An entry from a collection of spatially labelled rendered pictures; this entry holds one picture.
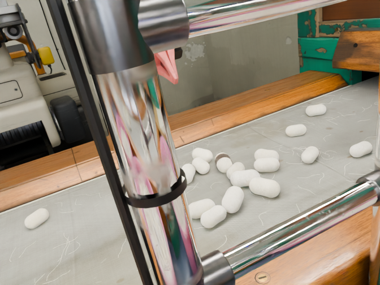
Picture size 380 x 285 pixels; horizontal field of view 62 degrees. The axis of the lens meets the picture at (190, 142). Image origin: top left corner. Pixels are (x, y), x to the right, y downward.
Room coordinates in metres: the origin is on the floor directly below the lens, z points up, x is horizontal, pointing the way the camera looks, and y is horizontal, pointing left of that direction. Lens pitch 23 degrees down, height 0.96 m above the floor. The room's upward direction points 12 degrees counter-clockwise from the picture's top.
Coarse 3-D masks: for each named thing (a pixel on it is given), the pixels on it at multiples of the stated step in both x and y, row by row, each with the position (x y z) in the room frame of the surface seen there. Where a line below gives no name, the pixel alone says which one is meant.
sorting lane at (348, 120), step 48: (336, 96) 0.60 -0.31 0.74; (192, 144) 0.51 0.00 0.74; (240, 144) 0.47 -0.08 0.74; (288, 144) 0.43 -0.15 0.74; (336, 144) 0.40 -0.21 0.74; (96, 192) 0.41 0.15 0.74; (192, 192) 0.36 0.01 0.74; (288, 192) 0.31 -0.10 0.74; (336, 192) 0.29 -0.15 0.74; (0, 240) 0.34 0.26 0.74; (48, 240) 0.32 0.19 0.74; (96, 240) 0.30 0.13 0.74; (240, 240) 0.25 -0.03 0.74
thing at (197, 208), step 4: (200, 200) 0.31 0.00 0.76; (204, 200) 0.30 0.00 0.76; (208, 200) 0.30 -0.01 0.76; (192, 204) 0.30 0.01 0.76; (196, 204) 0.30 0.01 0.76; (200, 204) 0.30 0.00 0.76; (204, 204) 0.30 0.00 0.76; (208, 204) 0.30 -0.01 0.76; (212, 204) 0.30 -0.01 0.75; (192, 208) 0.30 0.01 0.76; (196, 208) 0.29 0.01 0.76; (200, 208) 0.29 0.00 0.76; (204, 208) 0.29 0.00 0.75; (208, 208) 0.29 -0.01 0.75; (192, 212) 0.29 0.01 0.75; (196, 212) 0.29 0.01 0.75; (200, 212) 0.29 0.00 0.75; (204, 212) 0.29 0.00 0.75; (192, 216) 0.29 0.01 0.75; (196, 216) 0.29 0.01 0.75; (200, 216) 0.29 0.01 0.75
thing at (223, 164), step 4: (216, 156) 0.41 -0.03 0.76; (220, 160) 0.39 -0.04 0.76; (224, 160) 0.39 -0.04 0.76; (228, 160) 0.39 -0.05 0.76; (220, 164) 0.38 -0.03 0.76; (224, 164) 0.38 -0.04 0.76; (228, 164) 0.38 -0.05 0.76; (220, 168) 0.38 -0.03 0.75; (224, 168) 0.38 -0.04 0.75; (228, 168) 0.38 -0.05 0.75; (224, 172) 0.38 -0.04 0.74
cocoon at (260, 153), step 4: (256, 152) 0.40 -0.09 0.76; (260, 152) 0.39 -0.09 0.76; (264, 152) 0.39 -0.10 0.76; (268, 152) 0.39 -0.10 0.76; (272, 152) 0.38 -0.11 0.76; (276, 152) 0.38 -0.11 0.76; (256, 156) 0.39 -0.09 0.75; (260, 156) 0.39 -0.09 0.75; (264, 156) 0.38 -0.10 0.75; (268, 156) 0.38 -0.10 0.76; (272, 156) 0.38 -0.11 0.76; (276, 156) 0.38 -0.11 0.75
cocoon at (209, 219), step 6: (210, 210) 0.28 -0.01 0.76; (216, 210) 0.28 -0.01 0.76; (222, 210) 0.28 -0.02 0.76; (204, 216) 0.28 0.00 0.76; (210, 216) 0.28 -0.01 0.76; (216, 216) 0.28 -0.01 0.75; (222, 216) 0.28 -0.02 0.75; (204, 222) 0.27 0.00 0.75; (210, 222) 0.27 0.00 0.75; (216, 222) 0.27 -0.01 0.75
